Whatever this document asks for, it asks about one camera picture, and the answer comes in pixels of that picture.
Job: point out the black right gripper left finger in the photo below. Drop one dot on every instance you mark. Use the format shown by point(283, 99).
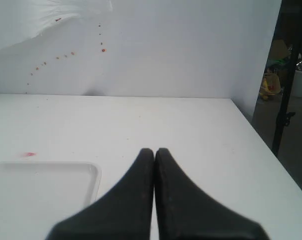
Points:
point(123, 213)

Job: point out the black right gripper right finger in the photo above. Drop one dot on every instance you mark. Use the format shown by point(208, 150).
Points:
point(185, 212)

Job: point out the white rectangular plastic tray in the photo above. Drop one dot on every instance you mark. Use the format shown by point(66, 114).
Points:
point(34, 195)

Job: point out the black tripod pole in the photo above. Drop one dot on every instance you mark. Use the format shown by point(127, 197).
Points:
point(283, 118)

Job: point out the yellow toy clutter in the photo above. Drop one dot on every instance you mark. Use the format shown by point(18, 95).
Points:
point(270, 86)

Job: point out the white bucket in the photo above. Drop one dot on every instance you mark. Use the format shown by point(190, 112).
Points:
point(297, 85)

